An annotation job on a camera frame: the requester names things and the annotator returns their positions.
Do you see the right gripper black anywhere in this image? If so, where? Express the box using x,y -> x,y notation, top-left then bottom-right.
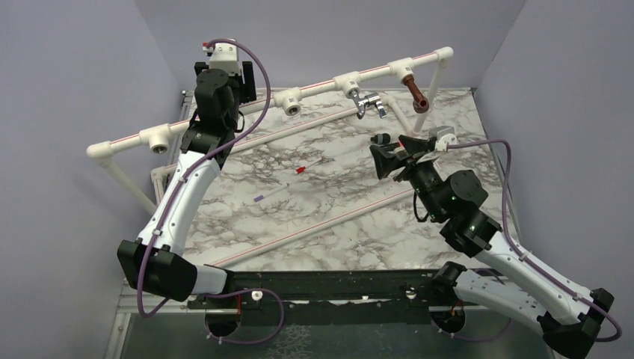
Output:
369,134 -> 446,221

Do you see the chrome metal faucet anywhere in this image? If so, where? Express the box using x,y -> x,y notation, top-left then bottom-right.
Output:
347,90 -> 387,120

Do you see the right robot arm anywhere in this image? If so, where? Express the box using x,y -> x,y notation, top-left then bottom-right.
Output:
370,134 -> 614,358

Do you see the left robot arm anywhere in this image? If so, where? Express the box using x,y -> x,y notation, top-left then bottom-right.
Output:
117,61 -> 256,307

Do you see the black orange faucet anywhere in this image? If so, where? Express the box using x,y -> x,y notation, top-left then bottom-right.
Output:
387,141 -> 404,152

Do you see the black round faucet fitting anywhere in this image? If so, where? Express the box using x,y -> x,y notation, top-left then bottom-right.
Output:
370,133 -> 391,145

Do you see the brown plastic faucet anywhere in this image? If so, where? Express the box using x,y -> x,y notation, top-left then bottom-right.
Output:
401,75 -> 430,114

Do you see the white red marker pen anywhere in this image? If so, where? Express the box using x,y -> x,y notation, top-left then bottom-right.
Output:
295,158 -> 323,175

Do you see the white purple marker pen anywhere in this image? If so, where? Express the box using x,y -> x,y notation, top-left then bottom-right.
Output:
253,182 -> 289,203

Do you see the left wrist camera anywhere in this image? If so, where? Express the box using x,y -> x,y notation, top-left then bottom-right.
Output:
203,42 -> 241,76

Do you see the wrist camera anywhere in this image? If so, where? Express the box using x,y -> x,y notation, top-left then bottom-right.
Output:
428,126 -> 458,152
203,42 -> 241,76

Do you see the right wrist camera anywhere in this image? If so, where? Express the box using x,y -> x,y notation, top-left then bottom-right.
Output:
428,126 -> 458,152

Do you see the white PVC pipe frame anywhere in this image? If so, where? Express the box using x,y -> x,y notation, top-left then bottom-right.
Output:
86,46 -> 455,269

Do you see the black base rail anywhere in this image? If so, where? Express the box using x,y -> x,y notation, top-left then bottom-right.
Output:
187,269 -> 466,331

